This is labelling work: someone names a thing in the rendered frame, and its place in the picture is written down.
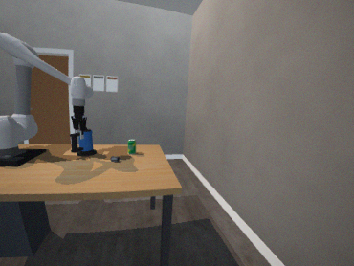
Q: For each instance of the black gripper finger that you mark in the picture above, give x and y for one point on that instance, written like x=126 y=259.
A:
x=75 y=123
x=82 y=125

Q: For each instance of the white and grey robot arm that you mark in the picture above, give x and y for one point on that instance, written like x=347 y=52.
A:
x=21 y=125

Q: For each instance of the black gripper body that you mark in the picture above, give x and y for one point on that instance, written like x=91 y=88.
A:
x=78 y=110

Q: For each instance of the black round disc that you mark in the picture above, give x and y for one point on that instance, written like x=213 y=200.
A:
x=87 y=153

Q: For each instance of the green and yellow drink can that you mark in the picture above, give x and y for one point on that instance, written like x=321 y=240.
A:
x=131 y=146

